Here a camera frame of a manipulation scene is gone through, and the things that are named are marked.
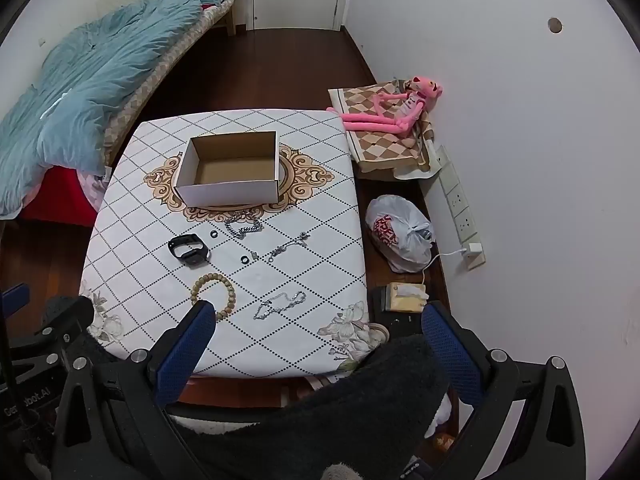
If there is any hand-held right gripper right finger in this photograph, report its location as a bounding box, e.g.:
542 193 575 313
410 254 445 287
421 301 587 480

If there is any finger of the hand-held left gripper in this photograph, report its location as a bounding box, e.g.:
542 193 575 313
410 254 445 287
0 283 26 391
35 296 96 366

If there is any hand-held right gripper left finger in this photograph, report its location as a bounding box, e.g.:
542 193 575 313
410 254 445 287
52 300 217 480

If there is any black smartwatch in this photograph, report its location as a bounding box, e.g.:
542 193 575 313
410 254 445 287
168 234 211 267

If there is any thin silver chain bracelet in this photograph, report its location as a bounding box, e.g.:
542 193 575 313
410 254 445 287
253 291 307 321

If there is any thick silver chain bracelet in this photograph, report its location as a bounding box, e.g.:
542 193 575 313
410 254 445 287
224 215 264 240

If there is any silver charm bracelet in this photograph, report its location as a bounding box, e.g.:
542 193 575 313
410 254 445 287
269 232 311 262

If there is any cardboard box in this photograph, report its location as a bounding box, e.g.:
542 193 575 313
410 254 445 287
173 131 280 209

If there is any wooden tissue box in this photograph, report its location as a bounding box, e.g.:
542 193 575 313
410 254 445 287
385 282 429 316

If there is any red bed sheet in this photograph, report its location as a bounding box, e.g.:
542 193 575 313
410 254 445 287
20 164 101 226

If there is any white plastic bag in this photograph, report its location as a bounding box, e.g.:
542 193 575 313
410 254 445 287
365 194 436 274

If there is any pink checked cloth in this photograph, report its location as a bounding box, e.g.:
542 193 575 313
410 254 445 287
77 170 109 211

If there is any person's black fleece clothing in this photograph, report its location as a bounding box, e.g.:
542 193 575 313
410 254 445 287
165 334 451 480

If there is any white diamond pattern tablecloth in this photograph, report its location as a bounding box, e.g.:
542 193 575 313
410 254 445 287
80 108 388 378

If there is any pink plush toy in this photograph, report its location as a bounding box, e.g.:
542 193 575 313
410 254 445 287
327 75 445 135

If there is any blue duvet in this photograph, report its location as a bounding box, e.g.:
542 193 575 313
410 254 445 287
0 0 238 218

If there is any white charger cable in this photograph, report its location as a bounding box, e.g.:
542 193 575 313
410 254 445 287
419 249 466 293

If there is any white wall socket strip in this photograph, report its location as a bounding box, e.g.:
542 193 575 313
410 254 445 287
434 144 487 267

